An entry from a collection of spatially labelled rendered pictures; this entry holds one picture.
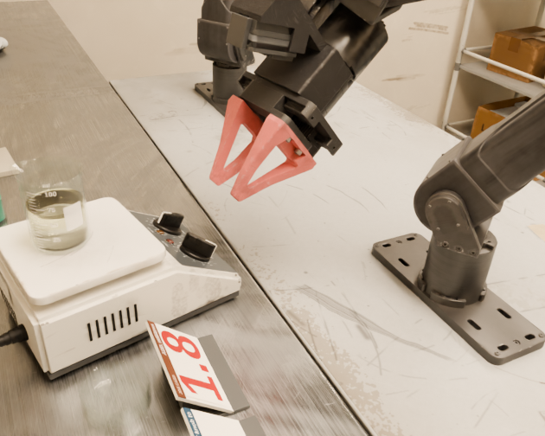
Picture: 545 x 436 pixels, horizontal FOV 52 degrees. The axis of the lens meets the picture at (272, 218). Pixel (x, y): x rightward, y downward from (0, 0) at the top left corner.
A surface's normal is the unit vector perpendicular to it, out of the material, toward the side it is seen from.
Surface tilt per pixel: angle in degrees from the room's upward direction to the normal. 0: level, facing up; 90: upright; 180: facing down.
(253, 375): 0
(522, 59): 91
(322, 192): 0
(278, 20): 90
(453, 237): 90
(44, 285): 0
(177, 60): 90
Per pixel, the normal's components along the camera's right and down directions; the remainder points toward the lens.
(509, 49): -0.82, 0.26
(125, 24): 0.45, 0.49
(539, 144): -0.40, 0.46
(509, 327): 0.04, -0.85
